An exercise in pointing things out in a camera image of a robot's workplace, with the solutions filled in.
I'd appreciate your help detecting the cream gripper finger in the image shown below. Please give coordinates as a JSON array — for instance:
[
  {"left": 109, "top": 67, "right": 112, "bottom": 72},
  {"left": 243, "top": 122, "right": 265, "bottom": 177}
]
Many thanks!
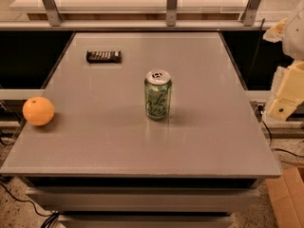
[
  {"left": 263, "top": 17, "right": 288, "bottom": 43},
  {"left": 265, "top": 60, "right": 304, "bottom": 121}
]

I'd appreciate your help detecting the green soda can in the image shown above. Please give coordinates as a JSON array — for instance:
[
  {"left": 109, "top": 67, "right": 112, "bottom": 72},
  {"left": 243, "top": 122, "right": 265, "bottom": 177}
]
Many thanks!
[{"left": 144, "top": 68, "right": 172, "bottom": 121}]

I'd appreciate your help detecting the cardboard box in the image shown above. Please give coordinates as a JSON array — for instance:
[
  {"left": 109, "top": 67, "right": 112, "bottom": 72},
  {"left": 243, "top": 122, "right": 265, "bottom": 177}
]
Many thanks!
[{"left": 266, "top": 167, "right": 304, "bottom": 228}]

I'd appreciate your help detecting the dark striped snack bar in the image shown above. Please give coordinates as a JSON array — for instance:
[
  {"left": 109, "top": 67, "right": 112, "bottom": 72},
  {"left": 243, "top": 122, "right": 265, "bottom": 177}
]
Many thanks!
[{"left": 86, "top": 50, "right": 122, "bottom": 64}]

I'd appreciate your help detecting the orange fruit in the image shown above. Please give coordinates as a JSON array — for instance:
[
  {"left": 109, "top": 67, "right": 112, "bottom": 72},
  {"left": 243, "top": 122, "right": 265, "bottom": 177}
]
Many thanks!
[{"left": 22, "top": 97, "right": 55, "bottom": 126}]

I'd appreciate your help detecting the black cable at right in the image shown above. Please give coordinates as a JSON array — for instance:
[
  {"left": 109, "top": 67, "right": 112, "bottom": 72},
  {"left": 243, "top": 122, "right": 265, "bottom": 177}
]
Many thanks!
[{"left": 246, "top": 17, "right": 304, "bottom": 160}]

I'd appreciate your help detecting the metal frame rail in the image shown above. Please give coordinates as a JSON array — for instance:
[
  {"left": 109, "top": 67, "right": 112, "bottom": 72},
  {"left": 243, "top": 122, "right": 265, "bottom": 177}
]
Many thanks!
[{"left": 0, "top": 0, "right": 304, "bottom": 31}]

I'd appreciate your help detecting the black cable on floor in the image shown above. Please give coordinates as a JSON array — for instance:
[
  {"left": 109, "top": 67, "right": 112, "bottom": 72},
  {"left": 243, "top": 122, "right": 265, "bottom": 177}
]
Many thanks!
[{"left": 0, "top": 174, "right": 61, "bottom": 228}]

